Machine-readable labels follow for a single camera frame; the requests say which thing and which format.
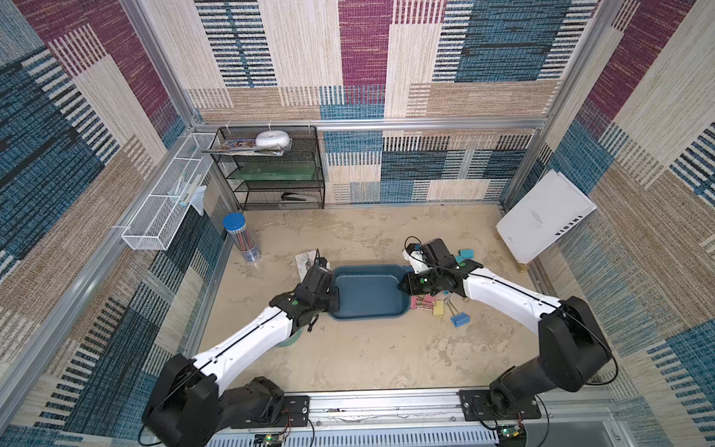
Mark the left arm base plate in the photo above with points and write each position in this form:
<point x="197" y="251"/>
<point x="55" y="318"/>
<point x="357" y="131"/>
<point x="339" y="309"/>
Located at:
<point x="290" y="410"/>

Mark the white oval device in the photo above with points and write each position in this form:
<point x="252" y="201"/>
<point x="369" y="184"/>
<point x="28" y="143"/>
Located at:
<point x="273" y="139"/>

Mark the magazines on shelf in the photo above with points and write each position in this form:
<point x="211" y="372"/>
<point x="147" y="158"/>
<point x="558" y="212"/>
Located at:
<point x="247" y="147"/>

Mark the teal binder clip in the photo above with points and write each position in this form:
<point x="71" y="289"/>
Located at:
<point x="465" y="254"/>

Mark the blue binder clip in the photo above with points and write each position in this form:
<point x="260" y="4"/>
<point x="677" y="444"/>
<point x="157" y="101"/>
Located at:
<point x="459" y="319"/>

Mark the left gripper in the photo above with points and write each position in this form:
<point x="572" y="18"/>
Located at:
<point x="334" y="302"/>

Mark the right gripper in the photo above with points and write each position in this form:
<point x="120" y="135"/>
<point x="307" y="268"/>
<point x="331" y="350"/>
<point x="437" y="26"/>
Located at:
<point x="408" y="284"/>

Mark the white booklet on stand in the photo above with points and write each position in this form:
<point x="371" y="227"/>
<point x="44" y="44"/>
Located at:
<point x="548" y="211"/>

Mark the green round alarm clock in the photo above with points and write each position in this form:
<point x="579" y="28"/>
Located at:
<point x="291" y="340"/>

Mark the packaged ruler card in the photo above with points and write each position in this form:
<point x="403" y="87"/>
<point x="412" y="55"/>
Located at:
<point x="304" y="261"/>

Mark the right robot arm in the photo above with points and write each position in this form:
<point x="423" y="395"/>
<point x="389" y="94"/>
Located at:
<point x="572" y="348"/>

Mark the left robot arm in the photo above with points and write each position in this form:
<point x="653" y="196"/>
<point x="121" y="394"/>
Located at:
<point x="193" y="398"/>

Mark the white wire wall basket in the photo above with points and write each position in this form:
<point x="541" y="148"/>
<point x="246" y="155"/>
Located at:
<point x="153" y="219"/>

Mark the black wire shelf rack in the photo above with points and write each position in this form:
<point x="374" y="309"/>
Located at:
<point x="251" y="195"/>

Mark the yellow binder clip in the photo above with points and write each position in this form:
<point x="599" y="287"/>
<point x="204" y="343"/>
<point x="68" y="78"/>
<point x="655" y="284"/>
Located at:
<point x="438" y="309"/>

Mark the teal plastic storage box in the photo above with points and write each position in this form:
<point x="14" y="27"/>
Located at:
<point x="370" y="292"/>

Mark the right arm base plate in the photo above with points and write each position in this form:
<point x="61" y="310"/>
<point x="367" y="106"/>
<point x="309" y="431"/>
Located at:
<point x="484" y="405"/>

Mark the blue-lid pencil tube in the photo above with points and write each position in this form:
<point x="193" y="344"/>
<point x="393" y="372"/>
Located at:
<point x="237" y="228"/>

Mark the green tray on shelf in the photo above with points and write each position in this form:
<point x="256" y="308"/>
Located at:
<point x="265" y="172"/>

